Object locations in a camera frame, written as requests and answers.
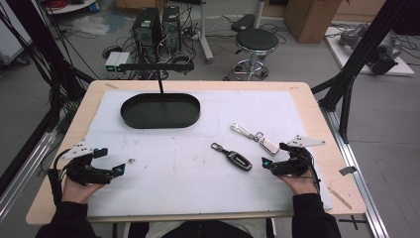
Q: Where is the grey tape piece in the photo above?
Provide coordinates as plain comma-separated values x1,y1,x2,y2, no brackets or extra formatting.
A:
338,166,359,177

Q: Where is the slim black computer tower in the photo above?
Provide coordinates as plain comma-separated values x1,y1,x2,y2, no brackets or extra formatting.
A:
161,4,182,54

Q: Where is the grey stand leg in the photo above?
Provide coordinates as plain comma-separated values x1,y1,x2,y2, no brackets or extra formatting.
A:
197,0,215,64

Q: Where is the person's right hand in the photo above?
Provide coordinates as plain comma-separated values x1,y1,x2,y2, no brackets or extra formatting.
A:
276,166,320,196

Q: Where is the silver car key with strap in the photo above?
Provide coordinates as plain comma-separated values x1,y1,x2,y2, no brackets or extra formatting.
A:
230,122,281,157

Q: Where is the white round table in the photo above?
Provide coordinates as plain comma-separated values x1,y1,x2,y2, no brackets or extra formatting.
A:
43,0,98,15

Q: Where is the white floor board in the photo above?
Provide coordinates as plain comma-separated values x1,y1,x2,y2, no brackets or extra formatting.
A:
325,25,415,77

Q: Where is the white power supply box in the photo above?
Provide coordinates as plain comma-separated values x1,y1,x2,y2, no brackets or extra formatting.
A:
104,51,122,73
114,52,132,72

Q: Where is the brown cardboard box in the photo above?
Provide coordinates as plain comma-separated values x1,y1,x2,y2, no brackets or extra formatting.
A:
284,0,343,45

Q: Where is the aluminium rail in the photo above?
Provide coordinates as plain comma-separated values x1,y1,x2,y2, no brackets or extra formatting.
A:
0,130,58,221
319,107,390,238

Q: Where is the person's left hand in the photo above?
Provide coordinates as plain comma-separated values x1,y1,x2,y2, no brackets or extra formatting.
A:
61,177,106,205

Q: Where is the black metal frame strut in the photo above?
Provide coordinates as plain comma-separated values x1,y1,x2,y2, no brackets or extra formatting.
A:
310,0,420,145

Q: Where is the person's torso and lap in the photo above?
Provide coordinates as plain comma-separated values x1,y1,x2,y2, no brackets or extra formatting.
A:
128,219,275,238

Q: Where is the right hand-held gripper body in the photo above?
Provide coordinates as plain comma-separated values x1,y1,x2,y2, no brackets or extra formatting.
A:
275,134,326,177

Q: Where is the white pole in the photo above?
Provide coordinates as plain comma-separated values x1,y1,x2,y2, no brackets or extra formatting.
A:
252,0,266,29

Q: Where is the black flat case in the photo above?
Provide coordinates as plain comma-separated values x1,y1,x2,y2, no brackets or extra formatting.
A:
230,13,256,33

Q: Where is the black and grey machine part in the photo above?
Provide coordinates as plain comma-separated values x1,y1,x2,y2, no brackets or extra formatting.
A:
367,31,404,76

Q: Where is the clear plastic bag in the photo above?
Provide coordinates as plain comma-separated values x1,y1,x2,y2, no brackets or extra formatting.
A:
70,15,111,37

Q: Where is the large black computer tower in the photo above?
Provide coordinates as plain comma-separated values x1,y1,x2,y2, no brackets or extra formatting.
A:
132,7,163,64

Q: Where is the left hand-held gripper black cable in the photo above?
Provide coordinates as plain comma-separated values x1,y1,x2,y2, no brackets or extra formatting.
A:
47,148,72,206

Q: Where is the black metal frame with cables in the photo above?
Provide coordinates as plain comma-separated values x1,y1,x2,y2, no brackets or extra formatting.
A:
0,0,97,196

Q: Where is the thin wooden stick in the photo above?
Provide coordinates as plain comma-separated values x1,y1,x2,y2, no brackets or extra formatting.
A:
327,186,354,210

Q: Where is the white table mat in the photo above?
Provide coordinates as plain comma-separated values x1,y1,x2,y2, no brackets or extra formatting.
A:
86,89,334,218

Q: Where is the black car key with strap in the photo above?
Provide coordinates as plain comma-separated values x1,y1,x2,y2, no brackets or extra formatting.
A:
210,142,254,173

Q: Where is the black key rack oval base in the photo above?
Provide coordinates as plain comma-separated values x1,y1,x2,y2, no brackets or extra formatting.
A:
117,62,201,130

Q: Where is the hand-held gripper black cable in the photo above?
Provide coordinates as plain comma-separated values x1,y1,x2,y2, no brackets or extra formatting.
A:
298,148,322,193
47,148,72,206

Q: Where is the white panel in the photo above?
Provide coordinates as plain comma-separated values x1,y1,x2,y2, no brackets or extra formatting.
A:
0,16,34,65

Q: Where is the right hand-held gripper black cable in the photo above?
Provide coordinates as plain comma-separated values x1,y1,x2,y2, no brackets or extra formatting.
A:
298,148,322,193

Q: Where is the black round stool chrome base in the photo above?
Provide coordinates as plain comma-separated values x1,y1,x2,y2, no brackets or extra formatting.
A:
223,27,280,82

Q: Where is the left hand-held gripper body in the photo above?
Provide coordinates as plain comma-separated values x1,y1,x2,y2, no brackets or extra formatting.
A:
59,141,115,185

